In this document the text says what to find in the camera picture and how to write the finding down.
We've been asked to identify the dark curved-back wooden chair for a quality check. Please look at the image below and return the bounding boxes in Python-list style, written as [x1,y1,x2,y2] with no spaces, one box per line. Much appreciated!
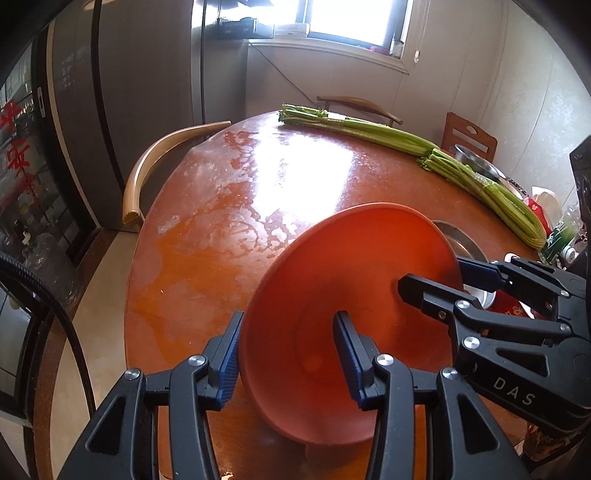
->
[316,95,403,127]

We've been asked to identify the orange plastic plate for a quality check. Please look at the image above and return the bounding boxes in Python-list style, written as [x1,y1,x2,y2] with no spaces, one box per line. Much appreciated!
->
[238,203,462,446]

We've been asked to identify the black framed glass door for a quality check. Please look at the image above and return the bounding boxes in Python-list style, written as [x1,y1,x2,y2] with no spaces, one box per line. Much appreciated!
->
[0,28,102,416]

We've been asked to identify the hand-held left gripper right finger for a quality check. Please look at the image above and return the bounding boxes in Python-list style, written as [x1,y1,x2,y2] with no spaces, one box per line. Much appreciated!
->
[332,311,532,480]

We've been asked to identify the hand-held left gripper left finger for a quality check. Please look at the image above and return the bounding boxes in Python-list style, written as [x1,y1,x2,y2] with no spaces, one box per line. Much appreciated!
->
[58,311,245,480]

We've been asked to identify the stainless steel bowl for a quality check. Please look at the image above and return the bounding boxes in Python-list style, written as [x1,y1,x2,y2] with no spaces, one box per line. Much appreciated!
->
[455,144,506,183]

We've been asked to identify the black box on windowsill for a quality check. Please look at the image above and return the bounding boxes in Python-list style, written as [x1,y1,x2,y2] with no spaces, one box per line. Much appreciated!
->
[217,17,275,40]

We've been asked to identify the window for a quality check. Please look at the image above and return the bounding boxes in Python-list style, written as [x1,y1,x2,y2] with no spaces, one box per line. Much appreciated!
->
[268,0,416,61]

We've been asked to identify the red tissue packet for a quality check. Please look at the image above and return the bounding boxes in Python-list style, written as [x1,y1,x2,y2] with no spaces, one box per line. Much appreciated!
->
[522,196,561,241]

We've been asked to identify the grey refrigerator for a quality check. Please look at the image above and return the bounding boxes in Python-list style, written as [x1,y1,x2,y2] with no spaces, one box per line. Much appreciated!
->
[46,0,204,232]

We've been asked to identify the thin celery bundle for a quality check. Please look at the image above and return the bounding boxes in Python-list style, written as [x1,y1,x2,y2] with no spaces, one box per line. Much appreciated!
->
[278,104,439,153]

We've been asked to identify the thick celery bundle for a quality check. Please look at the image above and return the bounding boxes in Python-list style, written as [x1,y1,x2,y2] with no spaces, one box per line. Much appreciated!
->
[417,150,548,250]

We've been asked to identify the black cable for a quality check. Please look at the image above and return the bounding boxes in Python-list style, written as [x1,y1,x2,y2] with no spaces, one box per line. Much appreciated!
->
[0,251,98,416]

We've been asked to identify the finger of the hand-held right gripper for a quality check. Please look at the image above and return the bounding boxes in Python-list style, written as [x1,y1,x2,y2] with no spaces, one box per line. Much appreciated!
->
[456,253,587,324]
[397,273,574,389]

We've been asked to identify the light curved-back wooden chair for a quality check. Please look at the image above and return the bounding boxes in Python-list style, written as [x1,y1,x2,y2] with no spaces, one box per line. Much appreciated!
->
[121,121,232,232]

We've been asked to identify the wooden chair with cutout back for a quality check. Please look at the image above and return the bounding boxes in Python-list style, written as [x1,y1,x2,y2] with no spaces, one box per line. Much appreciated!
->
[441,112,498,163]

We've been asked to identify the green label plastic bottle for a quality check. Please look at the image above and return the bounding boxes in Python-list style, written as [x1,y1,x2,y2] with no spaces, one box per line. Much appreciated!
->
[538,203,583,271]

